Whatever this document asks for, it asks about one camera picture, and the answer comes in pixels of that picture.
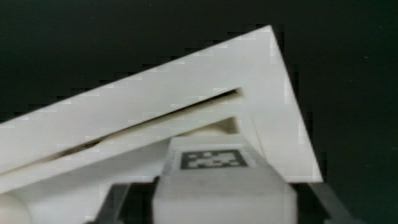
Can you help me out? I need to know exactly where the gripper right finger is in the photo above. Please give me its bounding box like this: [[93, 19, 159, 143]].
[[292, 183, 368, 224]]

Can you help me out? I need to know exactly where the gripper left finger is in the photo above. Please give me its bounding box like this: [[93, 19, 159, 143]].
[[88, 178, 159, 224]]

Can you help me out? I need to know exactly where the white leg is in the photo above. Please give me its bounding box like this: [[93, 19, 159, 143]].
[[153, 128, 299, 224]]

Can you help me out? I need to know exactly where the white U-shaped fence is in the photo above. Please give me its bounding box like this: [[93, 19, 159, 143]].
[[0, 27, 322, 192]]

